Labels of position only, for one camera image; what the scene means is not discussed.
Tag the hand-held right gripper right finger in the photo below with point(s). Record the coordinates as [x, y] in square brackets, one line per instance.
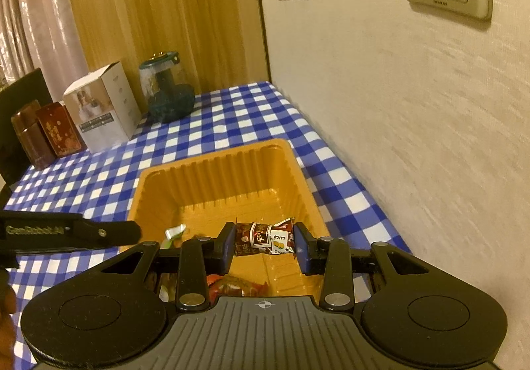
[301, 250]

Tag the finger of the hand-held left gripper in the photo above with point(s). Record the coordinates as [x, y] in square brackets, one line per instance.
[111, 232]

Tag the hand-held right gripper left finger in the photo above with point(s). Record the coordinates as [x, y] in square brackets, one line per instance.
[228, 250]

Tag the brown patterned snack packet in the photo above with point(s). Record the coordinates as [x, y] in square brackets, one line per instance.
[265, 239]

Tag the red snack packet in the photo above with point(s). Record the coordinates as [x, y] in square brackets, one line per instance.
[236, 287]

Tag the green candy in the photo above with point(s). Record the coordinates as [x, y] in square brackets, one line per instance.
[174, 234]

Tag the orange plastic tray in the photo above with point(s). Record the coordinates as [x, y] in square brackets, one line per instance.
[215, 188]

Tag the person's left hand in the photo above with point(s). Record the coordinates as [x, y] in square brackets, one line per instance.
[6, 320]

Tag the brown cylindrical canister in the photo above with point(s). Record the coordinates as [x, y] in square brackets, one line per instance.
[33, 138]

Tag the red patterned box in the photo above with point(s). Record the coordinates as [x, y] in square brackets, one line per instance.
[60, 132]

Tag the white cardboard box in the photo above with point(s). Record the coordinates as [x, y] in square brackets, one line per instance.
[99, 113]

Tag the blue white checked tablecloth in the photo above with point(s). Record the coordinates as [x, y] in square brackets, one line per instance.
[232, 121]

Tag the glass jar with green lid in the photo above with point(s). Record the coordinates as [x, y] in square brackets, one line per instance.
[165, 93]

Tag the pink sheer curtain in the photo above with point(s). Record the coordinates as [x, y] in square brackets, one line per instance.
[37, 2]

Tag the wooden wall panel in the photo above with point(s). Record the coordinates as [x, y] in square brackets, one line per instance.
[165, 2]

